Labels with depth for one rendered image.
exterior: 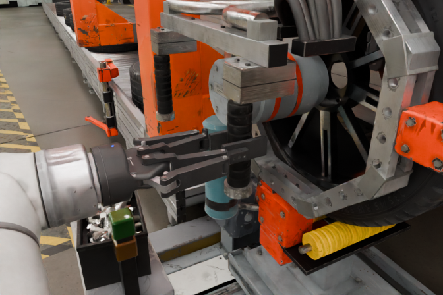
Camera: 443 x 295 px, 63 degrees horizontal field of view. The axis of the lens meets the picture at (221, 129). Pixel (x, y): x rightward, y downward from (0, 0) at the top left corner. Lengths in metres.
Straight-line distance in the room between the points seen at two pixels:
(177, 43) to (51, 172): 0.44
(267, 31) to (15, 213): 0.35
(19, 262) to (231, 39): 0.37
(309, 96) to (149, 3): 0.56
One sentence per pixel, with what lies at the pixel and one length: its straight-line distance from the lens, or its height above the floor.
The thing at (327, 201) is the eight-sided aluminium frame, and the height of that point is 0.65.
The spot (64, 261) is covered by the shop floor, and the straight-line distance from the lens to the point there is 1.65.
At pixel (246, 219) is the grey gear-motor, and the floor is 0.31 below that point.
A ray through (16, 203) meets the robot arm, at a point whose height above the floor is 0.85.
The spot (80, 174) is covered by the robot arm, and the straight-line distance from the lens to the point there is 0.43.
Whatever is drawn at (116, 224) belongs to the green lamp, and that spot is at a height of 0.66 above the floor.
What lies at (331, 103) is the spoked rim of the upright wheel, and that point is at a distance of 0.87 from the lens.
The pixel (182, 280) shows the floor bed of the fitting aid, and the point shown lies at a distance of 1.36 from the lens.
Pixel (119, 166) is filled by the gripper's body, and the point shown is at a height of 0.85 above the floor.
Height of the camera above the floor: 1.06
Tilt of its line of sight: 24 degrees down
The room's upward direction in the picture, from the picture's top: straight up
